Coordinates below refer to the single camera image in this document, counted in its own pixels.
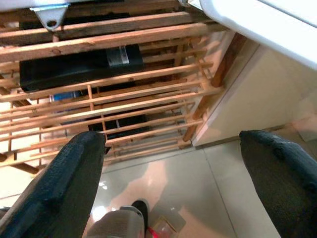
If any red object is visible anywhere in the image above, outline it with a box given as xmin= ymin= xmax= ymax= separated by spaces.
xmin=147 ymin=226 xmax=162 ymax=238

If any blue capped bottle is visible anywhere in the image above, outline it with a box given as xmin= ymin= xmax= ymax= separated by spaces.
xmin=49 ymin=90 xmax=87 ymax=103

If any wooden slatted wine rack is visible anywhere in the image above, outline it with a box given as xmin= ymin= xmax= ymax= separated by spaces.
xmin=0 ymin=0 xmax=232 ymax=176

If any white metal bracket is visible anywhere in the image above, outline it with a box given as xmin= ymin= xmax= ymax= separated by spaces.
xmin=29 ymin=3 xmax=70 ymax=32

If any small cardboard box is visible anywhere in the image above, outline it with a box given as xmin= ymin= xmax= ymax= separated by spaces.
xmin=151 ymin=214 xmax=187 ymax=238

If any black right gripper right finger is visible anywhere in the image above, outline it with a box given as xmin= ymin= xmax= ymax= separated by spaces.
xmin=239 ymin=129 xmax=317 ymax=238

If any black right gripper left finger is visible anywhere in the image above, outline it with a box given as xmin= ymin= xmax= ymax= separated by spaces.
xmin=0 ymin=130 xmax=107 ymax=238

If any black robot foot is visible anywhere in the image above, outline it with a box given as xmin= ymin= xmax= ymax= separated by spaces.
xmin=131 ymin=199 xmax=151 ymax=225

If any cream cabinet with white top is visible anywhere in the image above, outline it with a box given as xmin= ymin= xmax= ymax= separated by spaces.
xmin=183 ymin=0 xmax=317 ymax=149

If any large black wine bottle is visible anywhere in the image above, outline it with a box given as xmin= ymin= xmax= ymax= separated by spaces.
xmin=19 ymin=43 xmax=146 ymax=94

